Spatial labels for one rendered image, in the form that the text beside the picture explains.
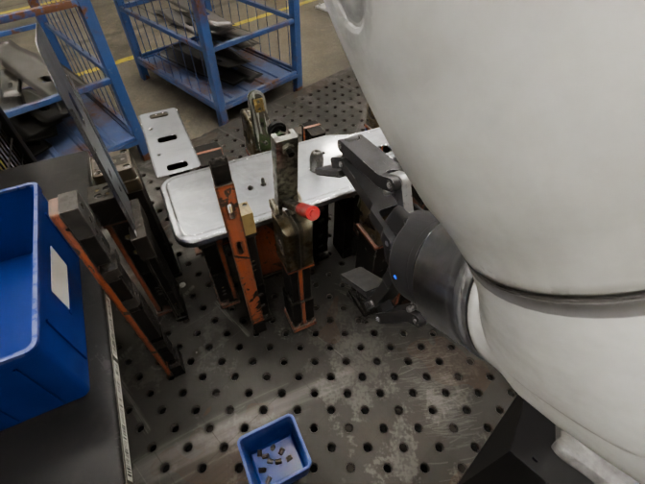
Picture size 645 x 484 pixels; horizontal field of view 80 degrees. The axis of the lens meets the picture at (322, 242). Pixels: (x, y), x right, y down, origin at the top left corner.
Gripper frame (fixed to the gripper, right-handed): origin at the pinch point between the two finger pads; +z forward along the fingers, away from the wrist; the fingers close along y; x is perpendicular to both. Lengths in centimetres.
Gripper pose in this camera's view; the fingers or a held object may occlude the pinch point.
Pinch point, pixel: (343, 224)
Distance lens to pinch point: 46.0
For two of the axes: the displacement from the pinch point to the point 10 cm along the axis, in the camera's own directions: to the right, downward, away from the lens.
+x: -9.0, 3.2, -2.9
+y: -2.3, -9.3, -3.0
